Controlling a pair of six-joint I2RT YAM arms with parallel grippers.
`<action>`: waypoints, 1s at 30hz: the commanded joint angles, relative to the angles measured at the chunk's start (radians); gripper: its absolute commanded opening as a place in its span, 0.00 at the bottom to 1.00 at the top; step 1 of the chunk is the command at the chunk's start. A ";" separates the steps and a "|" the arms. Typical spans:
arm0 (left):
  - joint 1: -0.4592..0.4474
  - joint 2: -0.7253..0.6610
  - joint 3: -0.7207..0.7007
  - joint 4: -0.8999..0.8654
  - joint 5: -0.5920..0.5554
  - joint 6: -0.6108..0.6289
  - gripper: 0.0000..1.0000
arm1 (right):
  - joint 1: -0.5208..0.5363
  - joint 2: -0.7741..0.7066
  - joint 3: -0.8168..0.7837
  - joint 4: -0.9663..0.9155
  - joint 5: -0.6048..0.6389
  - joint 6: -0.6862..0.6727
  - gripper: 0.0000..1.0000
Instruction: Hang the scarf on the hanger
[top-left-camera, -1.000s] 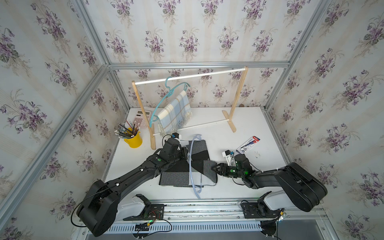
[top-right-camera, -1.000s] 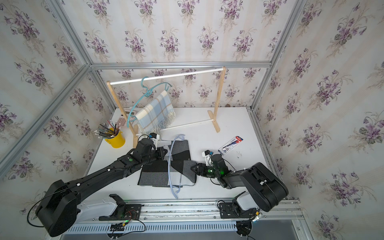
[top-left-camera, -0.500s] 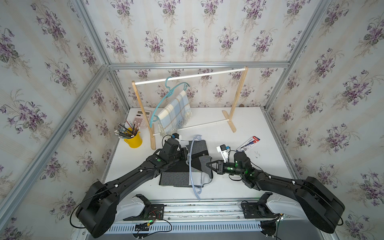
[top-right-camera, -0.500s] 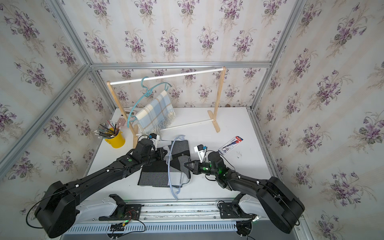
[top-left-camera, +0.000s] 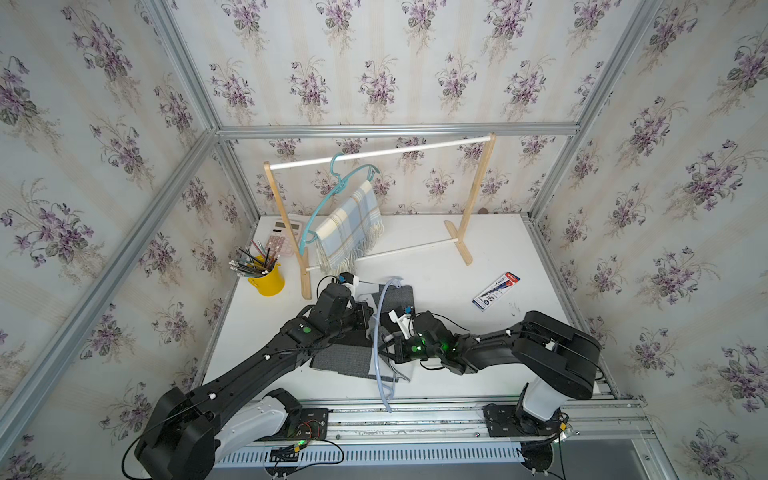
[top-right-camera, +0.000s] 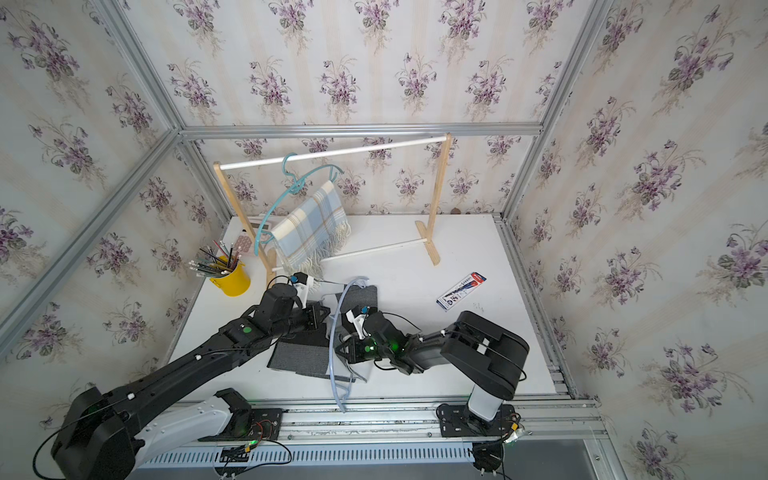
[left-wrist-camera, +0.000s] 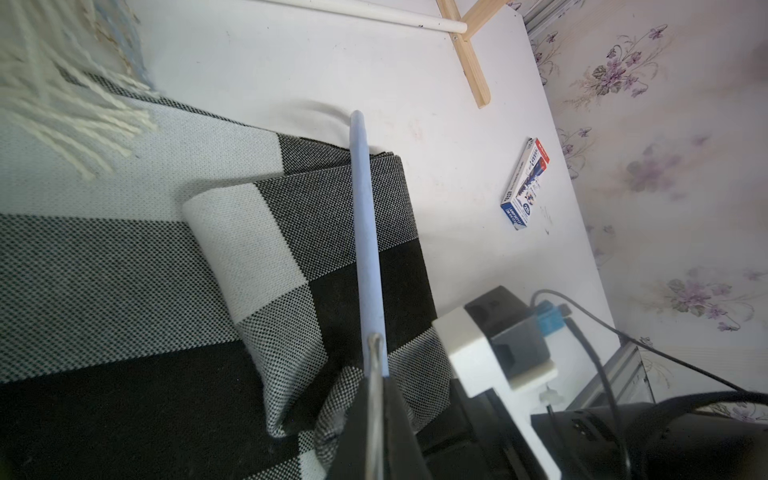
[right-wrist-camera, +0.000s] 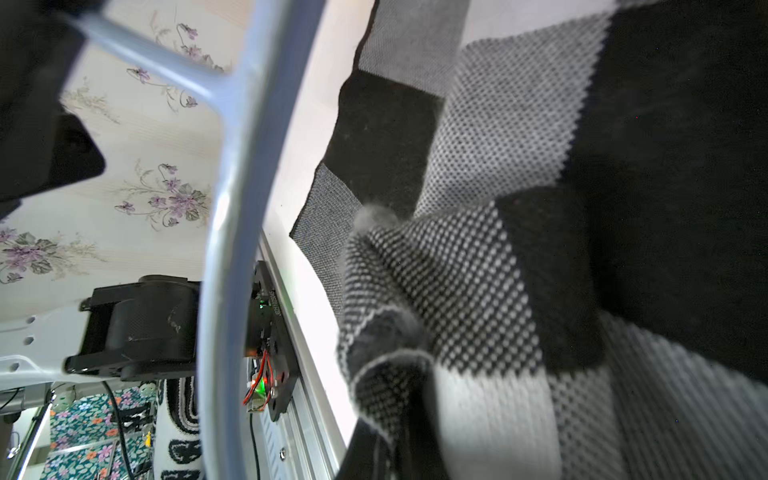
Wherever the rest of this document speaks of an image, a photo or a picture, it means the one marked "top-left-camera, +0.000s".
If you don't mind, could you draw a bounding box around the blue cream plaid scarf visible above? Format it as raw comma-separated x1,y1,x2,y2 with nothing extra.
314,180,384,275

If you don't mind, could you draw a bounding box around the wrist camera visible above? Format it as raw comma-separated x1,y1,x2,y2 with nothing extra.
337,272,360,290
388,306,414,339

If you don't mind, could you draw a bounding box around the teal plastic hanger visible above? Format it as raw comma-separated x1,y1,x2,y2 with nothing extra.
298,153,381,255

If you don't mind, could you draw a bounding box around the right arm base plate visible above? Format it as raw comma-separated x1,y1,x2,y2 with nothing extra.
482,403,569,438

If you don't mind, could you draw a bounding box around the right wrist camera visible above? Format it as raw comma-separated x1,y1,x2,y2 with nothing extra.
388,306,414,339

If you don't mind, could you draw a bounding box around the red white blister package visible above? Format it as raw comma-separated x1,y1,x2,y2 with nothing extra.
472,272,520,311

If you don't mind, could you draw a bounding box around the light blue plastic hanger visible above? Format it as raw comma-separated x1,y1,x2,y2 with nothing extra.
370,276,413,413

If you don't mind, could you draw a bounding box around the grey black checkered scarf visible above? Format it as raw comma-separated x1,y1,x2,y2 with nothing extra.
310,284,415,380

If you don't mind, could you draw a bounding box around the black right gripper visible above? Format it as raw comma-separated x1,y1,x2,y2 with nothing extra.
373,335,442,366

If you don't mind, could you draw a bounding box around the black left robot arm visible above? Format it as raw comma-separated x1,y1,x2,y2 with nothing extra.
129,284,374,479

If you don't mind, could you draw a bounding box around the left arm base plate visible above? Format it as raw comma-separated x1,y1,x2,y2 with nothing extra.
265,388,330,440

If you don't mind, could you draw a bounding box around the yellow pen cup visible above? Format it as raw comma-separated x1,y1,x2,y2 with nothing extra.
228,241,285,297

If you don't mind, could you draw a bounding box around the wooden clothes rack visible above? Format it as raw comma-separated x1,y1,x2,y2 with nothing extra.
261,133,496,300

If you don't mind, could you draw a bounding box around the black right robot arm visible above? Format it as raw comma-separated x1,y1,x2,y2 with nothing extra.
377,310,601,431

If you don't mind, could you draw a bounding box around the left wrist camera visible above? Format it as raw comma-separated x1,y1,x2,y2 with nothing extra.
337,272,360,290

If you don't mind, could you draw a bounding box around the aluminium mounting rail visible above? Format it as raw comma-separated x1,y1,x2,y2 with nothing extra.
301,395,656,445

